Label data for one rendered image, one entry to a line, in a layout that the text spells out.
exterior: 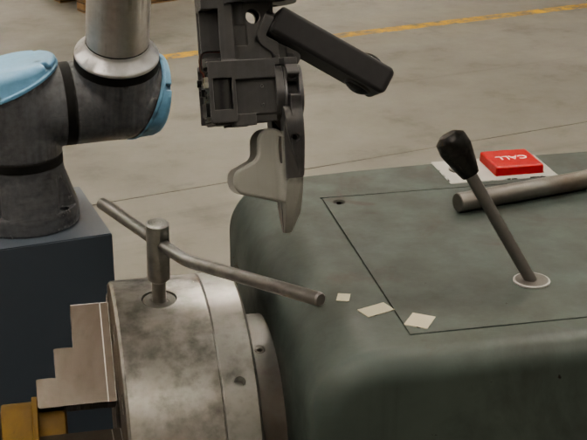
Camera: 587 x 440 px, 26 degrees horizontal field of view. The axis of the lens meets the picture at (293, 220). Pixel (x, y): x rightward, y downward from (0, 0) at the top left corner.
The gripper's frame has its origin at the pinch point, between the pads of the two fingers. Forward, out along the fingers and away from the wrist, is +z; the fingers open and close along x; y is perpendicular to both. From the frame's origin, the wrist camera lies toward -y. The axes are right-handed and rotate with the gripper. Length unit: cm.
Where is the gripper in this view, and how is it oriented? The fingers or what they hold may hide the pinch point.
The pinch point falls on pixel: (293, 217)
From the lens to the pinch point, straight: 111.6
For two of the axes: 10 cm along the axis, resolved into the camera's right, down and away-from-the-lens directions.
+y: -9.8, 0.8, -1.9
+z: 0.7, 10.0, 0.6
